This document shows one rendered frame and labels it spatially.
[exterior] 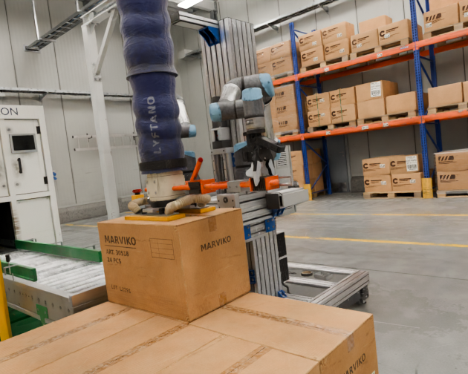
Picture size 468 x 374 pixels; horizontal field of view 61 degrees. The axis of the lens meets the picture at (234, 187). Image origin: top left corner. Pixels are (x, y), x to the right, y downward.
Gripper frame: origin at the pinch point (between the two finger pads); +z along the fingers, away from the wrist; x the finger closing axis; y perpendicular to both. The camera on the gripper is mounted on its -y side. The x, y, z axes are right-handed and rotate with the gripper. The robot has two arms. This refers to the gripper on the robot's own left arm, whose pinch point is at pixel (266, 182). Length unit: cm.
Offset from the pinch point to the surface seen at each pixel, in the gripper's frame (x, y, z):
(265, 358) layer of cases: 27, -13, 53
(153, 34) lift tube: 5, 50, -69
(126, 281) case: 21, 71, 41
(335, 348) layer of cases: 10, -29, 53
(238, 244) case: -14.3, 31.6, 29.1
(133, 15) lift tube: 11, 55, -78
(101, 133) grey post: -153, 382, -64
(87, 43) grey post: -152, 385, -180
